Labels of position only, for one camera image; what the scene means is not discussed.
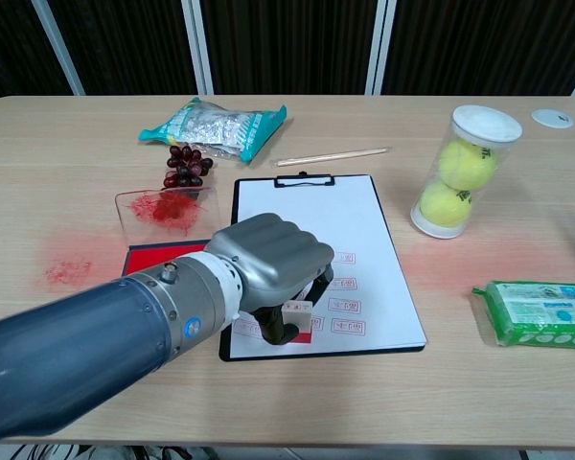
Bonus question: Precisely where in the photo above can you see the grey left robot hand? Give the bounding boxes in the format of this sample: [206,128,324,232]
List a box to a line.
[202,212,337,347]

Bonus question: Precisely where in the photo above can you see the white rubber stamp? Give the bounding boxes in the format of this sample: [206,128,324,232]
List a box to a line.
[281,300,314,344]

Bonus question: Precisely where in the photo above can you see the white stamped paper sheet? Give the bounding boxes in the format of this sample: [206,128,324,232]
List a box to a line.
[226,175,428,358]

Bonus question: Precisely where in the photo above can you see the black clipboard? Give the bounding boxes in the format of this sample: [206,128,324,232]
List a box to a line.
[218,172,428,363]

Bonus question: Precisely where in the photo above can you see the wrapped wooden chopsticks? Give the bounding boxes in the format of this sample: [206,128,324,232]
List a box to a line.
[269,145,392,169]

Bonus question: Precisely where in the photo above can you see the dark red grape bunch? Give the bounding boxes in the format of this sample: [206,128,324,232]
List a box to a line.
[162,144,215,191]

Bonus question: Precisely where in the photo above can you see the teal snack bag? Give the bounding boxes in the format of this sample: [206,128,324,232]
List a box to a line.
[138,96,288,166]

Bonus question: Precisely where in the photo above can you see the yellow tennis ball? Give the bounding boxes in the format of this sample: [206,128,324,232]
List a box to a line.
[437,138,500,191]
[418,178,474,227]

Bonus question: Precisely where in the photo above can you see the clear tennis ball tube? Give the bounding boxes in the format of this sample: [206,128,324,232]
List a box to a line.
[409,104,524,240]

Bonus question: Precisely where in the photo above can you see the green tissue pack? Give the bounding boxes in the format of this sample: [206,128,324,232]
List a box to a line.
[471,279,575,350]

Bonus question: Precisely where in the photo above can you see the black floor cables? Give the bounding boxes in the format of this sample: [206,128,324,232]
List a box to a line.
[7,444,221,460]

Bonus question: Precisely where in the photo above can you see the white round cable grommet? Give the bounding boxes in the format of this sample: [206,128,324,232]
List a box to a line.
[530,107,575,130]

